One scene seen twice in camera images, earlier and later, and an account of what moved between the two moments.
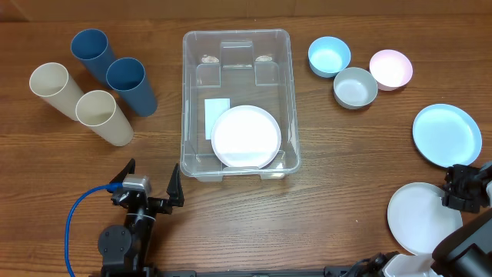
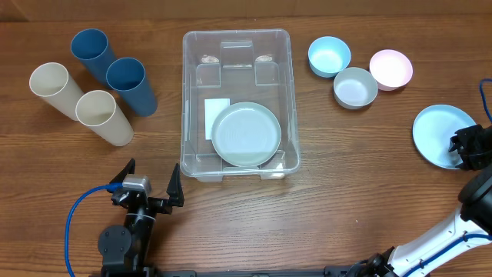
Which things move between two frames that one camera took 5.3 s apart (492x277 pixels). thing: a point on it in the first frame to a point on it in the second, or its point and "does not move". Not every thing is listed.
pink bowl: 391,69 does not move
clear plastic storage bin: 238,115 does not move
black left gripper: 174,189 does not move
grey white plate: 418,220 to 245,135
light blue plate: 444,135 does not move
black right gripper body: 460,186 to 474,145
